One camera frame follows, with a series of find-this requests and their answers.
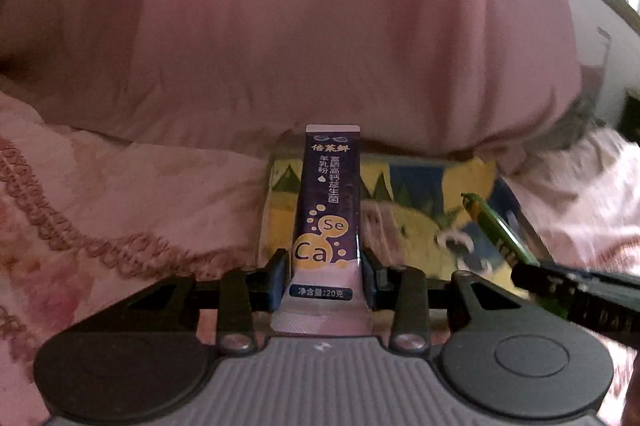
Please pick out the dark blue powder stick sachet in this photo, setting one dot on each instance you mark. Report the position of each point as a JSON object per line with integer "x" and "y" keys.
{"x": 325, "y": 295}

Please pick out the pink floral bed sheet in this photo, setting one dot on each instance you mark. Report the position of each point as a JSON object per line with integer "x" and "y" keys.
{"x": 87, "y": 221}

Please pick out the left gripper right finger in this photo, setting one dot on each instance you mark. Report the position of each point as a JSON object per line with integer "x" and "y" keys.
{"x": 401, "y": 290}

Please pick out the green stick snack packet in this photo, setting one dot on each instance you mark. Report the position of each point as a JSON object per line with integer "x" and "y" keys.
{"x": 511, "y": 247}

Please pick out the grey cardboard tray box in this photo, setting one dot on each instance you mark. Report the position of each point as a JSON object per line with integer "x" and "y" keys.
{"x": 405, "y": 186}

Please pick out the large pink pillow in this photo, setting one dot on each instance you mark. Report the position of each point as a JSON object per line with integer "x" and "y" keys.
{"x": 431, "y": 77}

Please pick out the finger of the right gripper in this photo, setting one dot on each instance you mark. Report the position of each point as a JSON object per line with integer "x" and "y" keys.
{"x": 605, "y": 302}

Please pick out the green grey folded cloth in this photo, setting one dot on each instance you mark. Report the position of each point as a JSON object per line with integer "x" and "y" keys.
{"x": 578, "y": 120}

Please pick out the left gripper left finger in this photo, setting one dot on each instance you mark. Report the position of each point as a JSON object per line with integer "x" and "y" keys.
{"x": 245, "y": 291}

